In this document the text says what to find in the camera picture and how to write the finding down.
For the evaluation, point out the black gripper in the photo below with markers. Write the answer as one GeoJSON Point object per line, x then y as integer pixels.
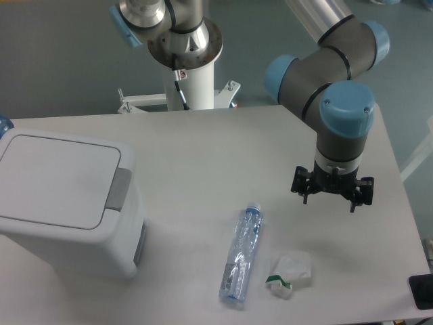
{"type": "Point", "coordinates": [334, 177]}

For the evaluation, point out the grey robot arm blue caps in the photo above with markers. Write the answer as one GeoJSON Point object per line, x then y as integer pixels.
{"type": "Point", "coordinates": [320, 90]}

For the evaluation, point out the white plastic trash can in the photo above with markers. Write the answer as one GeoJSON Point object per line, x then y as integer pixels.
{"type": "Point", "coordinates": [113, 248]}

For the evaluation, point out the white trash can lid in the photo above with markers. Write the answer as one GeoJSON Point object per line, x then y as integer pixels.
{"type": "Point", "coordinates": [54, 181]}

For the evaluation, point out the crumpled white tissue packet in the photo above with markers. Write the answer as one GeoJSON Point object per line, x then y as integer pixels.
{"type": "Point", "coordinates": [289, 273]}

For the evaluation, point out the black device at table edge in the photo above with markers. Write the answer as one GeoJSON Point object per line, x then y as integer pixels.
{"type": "Point", "coordinates": [421, 288]}

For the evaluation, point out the clear plastic water bottle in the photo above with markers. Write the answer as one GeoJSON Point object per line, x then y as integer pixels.
{"type": "Point", "coordinates": [241, 254]}

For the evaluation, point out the blue bottle at left edge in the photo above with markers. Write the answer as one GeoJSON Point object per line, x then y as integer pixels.
{"type": "Point", "coordinates": [5, 125]}

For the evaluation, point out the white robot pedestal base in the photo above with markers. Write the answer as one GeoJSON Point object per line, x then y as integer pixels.
{"type": "Point", "coordinates": [187, 66]}

